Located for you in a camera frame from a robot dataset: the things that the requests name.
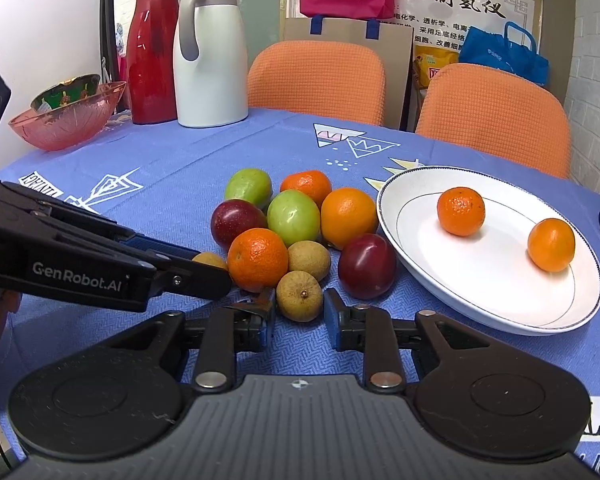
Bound bumpy tangerine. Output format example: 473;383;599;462
437;186;486;237

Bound large green fruit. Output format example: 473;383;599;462
266;189;322;248

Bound brown paper bag blue handles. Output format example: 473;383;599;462
281;15;415;131

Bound green patterned dish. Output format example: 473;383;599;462
30;73;102;111

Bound small green fruit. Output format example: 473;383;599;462
224;168;274;210

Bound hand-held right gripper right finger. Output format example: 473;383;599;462
323;288;491;393

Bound small smooth orange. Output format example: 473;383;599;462
527;218;576;273

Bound large smooth orange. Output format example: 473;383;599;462
320;187;379;251

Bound pink glass bowl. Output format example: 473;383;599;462
7;81;127;152

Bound yellow printed sack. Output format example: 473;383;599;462
412;44;463;91

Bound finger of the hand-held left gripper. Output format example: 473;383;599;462
149;254;234;307
120;233;201;262

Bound blue printed tablecloth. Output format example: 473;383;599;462
0;107;600;463

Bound white plate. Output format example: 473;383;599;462
376;166;600;336

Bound blue plastic bag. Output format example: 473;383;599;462
457;21;550;87

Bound red plum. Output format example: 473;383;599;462
210;199;268;251
337;233;397;300

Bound brown longan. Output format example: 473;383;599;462
192;252;229;272
276;270;324;321
286;240;332;282

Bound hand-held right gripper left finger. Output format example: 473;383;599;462
100;287;277;393

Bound orange chair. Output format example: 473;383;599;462
247;41;387;127
414;63;572;180

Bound red thermos jug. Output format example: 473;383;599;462
125;0;180;126

